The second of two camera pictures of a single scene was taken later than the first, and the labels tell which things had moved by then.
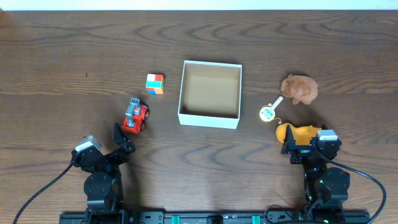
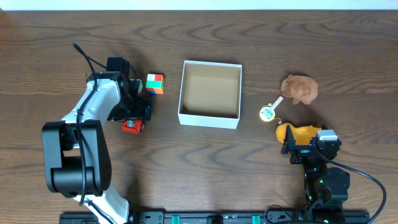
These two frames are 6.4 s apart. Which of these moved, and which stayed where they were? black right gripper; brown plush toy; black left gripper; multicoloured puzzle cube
Moved: black left gripper
Stayed: black right gripper; multicoloured puzzle cube; brown plush toy
